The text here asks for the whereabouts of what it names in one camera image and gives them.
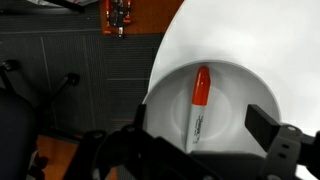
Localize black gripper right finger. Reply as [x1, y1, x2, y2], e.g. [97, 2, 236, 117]
[245, 104, 280, 151]

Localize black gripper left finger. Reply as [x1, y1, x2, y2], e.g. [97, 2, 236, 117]
[133, 104, 147, 129]

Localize orange capped white marker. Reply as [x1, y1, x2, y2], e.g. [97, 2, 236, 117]
[186, 66, 211, 153]

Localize grey bowl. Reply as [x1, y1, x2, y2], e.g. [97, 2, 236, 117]
[143, 61, 281, 156]

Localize orange carpet mat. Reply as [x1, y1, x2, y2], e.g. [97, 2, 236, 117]
[99, 0, 184, 35]

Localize black office chair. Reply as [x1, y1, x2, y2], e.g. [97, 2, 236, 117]
[0, 59, 80, 180]

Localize white plastic bag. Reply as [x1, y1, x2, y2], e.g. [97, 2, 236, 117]
[27, 0, 98, 7]

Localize orange handled clamps pile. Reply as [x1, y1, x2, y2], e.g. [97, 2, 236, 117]
[103, 0, 132, 38]

